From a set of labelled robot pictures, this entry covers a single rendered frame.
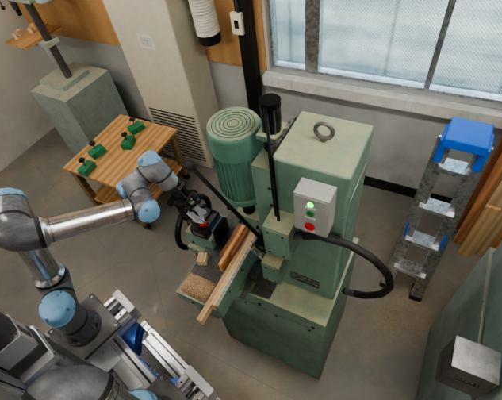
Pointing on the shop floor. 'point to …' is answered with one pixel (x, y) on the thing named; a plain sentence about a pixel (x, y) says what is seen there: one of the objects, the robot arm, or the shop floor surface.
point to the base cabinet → (285, 333)
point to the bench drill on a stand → (69, 86)
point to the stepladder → (453, 137)
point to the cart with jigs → (123, 157)
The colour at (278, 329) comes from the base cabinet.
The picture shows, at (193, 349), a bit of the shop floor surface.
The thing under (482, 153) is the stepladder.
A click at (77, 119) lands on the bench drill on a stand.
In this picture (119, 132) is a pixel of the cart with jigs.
